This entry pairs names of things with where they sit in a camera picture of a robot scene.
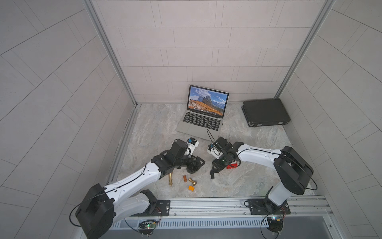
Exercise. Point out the right green circuit board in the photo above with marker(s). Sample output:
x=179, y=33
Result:
x=275, y=224

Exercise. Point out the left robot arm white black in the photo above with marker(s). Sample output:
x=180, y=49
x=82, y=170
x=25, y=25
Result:
x=103, y=206

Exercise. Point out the black flat case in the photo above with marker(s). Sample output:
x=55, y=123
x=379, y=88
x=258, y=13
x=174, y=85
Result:
x=265, y=112

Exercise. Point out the left green circuit board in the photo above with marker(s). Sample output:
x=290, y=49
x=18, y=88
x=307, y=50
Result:
x=146, y=228

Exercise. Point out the black wireless mouse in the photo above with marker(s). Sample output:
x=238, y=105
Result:
x=192, y=168

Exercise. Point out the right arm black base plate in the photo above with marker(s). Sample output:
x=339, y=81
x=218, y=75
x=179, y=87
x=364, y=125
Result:
x=265, y=206

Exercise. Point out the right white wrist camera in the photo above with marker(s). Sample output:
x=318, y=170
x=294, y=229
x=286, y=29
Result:
x=214, y=151

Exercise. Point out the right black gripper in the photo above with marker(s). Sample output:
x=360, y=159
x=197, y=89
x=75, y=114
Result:
x=216, y=167

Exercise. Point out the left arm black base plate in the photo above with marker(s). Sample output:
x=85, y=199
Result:
x=155, y=207

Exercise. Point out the tall gold chess piece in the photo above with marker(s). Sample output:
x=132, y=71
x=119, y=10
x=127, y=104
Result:
x=170, y=179

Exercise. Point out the small gold chess pawn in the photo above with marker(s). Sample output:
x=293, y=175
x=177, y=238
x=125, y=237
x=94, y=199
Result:
x=193, y=182

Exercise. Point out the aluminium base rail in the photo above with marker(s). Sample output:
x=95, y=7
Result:
x=230, y=213

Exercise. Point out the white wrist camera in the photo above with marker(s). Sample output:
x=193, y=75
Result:
x=214, y=151
x=192, y=143

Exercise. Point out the silver laptop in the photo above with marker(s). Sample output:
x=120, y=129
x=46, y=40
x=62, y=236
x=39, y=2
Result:
x=204, y=113

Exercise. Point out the green circuit board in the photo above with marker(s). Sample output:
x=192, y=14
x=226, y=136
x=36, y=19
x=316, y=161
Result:
x=146, y=228
x=275, y=224

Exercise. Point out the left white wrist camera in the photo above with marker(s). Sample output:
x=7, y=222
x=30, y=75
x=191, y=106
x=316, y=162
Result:
x=192, y=143

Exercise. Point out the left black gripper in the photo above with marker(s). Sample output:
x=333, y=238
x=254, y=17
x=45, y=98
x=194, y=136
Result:
x=192, y=163

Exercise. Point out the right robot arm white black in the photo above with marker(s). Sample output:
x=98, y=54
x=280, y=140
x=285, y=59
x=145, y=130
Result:
x=293, y=171

